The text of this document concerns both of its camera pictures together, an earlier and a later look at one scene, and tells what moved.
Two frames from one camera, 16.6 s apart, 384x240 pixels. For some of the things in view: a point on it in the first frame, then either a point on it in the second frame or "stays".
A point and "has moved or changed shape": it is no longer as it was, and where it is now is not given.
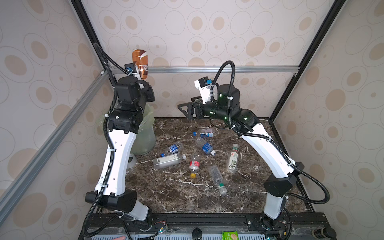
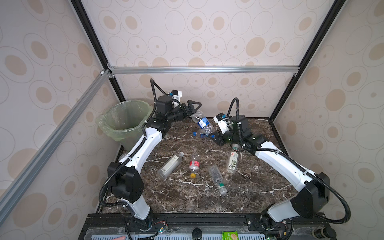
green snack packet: (230, 235) stays
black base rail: (298, 222) stays
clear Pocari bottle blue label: (206, 147) -> (202, 122)
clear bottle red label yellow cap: (194, 165) stays
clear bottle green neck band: (218, 178) stays
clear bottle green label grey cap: (233, 159) stays
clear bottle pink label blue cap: (205, 133) stays
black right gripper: (198, 103) -> (218, 139)
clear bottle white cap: (168, 160) has moved or changed shape
